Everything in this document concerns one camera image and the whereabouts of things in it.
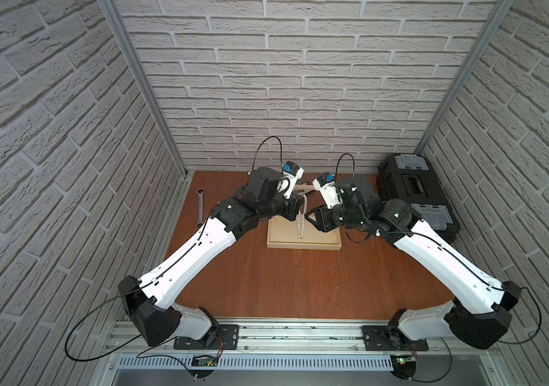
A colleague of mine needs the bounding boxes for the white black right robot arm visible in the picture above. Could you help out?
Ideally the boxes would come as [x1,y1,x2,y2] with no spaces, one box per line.
[305,172,522,349]

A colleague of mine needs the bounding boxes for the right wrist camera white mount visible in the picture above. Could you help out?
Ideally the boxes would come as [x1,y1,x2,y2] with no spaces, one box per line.
[312,172,341,209]

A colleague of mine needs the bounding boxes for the white pearl necklace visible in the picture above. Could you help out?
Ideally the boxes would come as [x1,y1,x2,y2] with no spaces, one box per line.
[295,192,308,240]

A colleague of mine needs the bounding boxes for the silver combination wrench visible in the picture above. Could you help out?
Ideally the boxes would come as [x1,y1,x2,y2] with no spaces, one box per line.
[196,188,205,228]

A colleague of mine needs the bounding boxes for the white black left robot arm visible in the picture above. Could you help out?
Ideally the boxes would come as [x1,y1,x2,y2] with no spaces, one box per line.
[119,162,303,347]

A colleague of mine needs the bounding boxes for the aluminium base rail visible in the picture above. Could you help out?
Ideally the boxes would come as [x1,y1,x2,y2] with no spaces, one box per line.
[93,318,514,385]

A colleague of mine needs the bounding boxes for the wooden jewelry display stand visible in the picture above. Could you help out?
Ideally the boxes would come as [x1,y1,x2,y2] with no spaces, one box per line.
[266,198,342,251]

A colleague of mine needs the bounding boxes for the black plastic toolbox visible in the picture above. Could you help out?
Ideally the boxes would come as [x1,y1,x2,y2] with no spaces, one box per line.
[377,154,460,244]

